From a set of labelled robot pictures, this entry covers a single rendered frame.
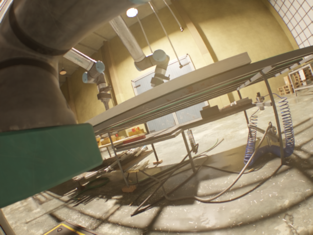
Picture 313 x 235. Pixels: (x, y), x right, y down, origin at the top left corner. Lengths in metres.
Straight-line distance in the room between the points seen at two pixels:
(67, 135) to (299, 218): 0.95
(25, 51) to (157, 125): 7.87
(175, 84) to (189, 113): 6.56
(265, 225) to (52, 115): 0.91
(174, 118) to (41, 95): 7.43
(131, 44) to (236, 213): 1.25
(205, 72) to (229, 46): 7.47
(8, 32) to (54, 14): 0.08
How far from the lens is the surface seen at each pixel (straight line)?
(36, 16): 0.18
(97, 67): 1.02
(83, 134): 0.17
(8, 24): 0.23
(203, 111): 1.61
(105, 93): 1.17
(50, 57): 0.23
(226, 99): 7.03
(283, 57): 1.05
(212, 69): 0.84
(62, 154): 0.15
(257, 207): 0.97
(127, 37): 0.85
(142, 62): 0.94
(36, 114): 0.15
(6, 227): 0.59
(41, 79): 0.19
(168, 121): 7.68
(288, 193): 1.05
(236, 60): 0.88
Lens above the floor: 0.69
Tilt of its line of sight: 3 degrees up
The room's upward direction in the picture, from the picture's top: 18 degrees counter-clockwise
